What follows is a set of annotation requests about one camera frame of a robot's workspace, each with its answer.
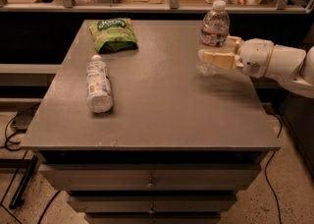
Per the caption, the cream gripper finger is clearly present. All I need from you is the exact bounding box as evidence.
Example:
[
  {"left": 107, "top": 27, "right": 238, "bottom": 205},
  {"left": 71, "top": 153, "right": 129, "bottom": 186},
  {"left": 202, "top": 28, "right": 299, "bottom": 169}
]
[
  {"left": 198, "top": 49, "right": 244, "bottom": 70},
  {"left": 226, "top": 35, "right": 244, "bottom": 54}
]

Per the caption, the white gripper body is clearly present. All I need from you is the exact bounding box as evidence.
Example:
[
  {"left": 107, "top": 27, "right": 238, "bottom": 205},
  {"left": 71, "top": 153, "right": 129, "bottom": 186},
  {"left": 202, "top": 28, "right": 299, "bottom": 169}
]
[{"left": 236, "top": 38, "right": 274, "bottom": 79}]

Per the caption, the clear plastic water bottle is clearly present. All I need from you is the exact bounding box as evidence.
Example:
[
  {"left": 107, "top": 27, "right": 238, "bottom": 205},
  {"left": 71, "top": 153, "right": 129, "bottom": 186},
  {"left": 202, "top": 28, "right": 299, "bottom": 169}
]
[{"left": 195, "top": 0, "right": 231, "bottom": 78}]

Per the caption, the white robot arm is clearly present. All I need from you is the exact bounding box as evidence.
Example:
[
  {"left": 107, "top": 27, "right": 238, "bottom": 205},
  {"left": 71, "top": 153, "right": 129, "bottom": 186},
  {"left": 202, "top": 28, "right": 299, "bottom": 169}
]
[{"left": 198, "top": 36, "right": 314, "bottom": 98}]

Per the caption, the white labelled plastic bottle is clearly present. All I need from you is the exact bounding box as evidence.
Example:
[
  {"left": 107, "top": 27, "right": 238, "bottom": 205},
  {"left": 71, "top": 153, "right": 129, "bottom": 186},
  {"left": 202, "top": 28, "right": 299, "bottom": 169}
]
[{"left": 86, "top": 55, "right": 113, "bottom": 113}]

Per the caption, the green snack bag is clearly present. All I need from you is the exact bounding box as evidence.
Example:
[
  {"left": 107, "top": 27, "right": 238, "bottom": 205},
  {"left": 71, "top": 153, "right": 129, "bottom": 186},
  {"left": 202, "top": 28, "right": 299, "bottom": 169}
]
[{"left": 88, "top": 18, "right": 137, "bottom": 54}]

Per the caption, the grey drawer cabinet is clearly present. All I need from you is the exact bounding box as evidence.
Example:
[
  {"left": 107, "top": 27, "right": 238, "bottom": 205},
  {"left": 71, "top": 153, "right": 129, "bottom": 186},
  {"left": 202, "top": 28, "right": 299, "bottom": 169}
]
[{"left": 23, "top": 21, "right": 279, "bottom": 224}]

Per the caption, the top drawer metal knob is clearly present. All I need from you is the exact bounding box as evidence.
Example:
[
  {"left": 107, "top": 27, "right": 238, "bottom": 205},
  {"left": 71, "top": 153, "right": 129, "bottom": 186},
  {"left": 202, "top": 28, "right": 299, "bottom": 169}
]
[{"left": 146, "top": 177, "right": 156, "bottom": 189}]

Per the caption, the drawer metal knob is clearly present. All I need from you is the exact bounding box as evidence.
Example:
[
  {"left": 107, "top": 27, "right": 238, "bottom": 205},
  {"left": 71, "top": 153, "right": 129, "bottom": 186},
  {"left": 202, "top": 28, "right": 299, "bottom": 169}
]
[
  {"left": 146, "top": 177, "right": 156, "bottom": 189},
  {"left": 147, "top": 204, "right": 156, "bottom": 214}
]

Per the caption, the black stand leg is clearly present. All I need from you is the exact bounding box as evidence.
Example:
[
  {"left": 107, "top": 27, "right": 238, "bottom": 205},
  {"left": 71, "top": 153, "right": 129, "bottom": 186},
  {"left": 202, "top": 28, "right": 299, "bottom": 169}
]
[{"left": 9, "top": 155, "right": 38, "bottom": 210}]

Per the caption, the black cable right floor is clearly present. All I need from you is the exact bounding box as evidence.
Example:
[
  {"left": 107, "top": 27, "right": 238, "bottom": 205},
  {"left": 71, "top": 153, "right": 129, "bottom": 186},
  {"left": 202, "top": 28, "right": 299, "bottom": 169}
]
[{"left": 263, "top": 113, "right": 284, "bottom": 224}]

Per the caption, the black cables left floor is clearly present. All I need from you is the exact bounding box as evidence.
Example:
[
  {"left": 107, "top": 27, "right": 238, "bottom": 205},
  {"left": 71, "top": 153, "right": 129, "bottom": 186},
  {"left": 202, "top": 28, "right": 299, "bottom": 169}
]
[{"left": 0, "top": 103, "right": 62, "bottom": 224}]

